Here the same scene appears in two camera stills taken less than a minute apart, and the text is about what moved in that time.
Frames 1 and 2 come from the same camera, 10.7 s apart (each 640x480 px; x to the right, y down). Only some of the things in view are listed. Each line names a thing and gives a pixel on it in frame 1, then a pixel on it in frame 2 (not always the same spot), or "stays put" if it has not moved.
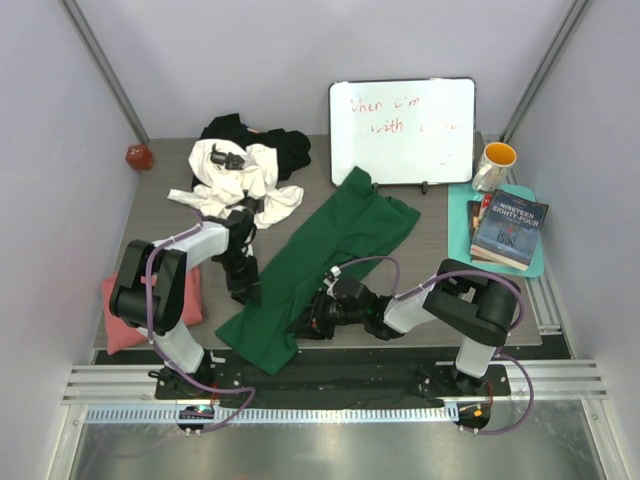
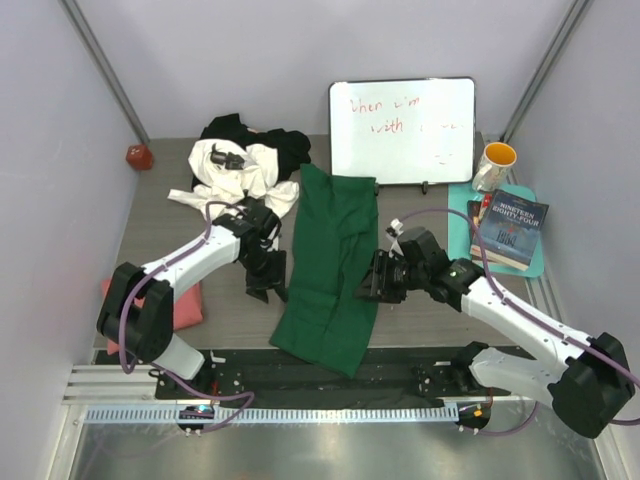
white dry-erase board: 405,132 stays put
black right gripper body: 328,313 -> 406,276
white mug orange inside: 496,160 stays put
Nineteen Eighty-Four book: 508,229 stays put
